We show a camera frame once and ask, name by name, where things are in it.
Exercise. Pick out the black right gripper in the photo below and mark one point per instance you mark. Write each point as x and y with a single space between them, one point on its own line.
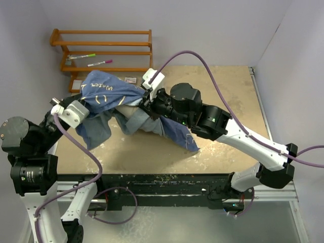
150 106

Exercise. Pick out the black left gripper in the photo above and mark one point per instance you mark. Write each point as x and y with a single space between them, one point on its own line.
77 97

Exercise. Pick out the blue pillowcase with yellow drawings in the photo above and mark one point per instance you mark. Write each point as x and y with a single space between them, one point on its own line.
102 92

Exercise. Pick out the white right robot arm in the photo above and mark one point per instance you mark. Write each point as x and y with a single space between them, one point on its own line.
184 106

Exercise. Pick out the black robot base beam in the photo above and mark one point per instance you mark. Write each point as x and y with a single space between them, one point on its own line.
170 190

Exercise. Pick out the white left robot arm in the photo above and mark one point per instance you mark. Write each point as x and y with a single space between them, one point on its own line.
34 171

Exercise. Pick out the small white box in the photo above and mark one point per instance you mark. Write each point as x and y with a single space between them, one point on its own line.
76 84

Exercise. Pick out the pink capped marker pen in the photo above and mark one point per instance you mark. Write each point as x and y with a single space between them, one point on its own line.
99 63

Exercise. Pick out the green capped marker pen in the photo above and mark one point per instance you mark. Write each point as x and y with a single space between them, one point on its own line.
71 57

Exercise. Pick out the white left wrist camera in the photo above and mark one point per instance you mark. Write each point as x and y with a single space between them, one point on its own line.
73 114

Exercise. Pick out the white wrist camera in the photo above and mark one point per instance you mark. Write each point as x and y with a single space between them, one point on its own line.
157 83
73 114

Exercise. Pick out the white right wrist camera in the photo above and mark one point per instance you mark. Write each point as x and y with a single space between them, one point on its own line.
157 83

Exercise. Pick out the aluminium table edge rail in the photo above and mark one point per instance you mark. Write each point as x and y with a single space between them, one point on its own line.
263 193

